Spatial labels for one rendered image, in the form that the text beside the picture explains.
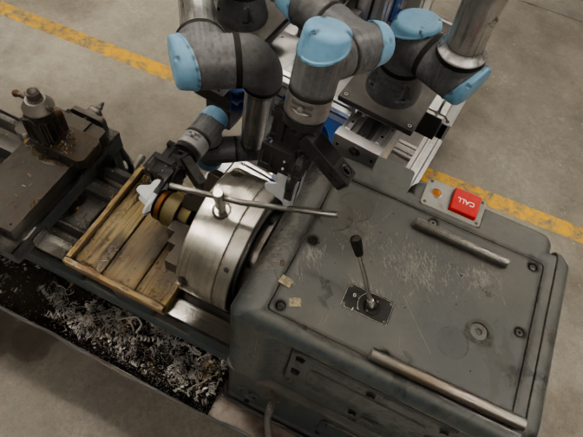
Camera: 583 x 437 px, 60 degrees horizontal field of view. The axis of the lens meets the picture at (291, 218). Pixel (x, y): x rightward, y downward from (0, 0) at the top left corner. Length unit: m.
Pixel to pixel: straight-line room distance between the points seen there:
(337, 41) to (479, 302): 0.57
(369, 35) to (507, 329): 0.60
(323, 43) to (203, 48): 0.40
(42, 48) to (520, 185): 2.82
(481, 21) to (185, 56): 0.60
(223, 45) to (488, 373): 0.81
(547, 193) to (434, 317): 2.16
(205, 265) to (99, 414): 1.25
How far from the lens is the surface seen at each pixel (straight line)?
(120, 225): 1.48
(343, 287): 0.98
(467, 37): 1.19
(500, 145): 3.19
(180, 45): 1.10
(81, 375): 2.28
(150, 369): 1.60
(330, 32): 0.76
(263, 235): 1.09
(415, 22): 1.31
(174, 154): 1.33
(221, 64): 1.09
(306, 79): 0.78
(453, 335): 1.01
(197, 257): 1.07
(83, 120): 1.61
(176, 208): 1.20
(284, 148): 0.87
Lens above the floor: 2.13
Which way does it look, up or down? 58 degrees down
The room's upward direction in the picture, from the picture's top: 12 degrees clockwise
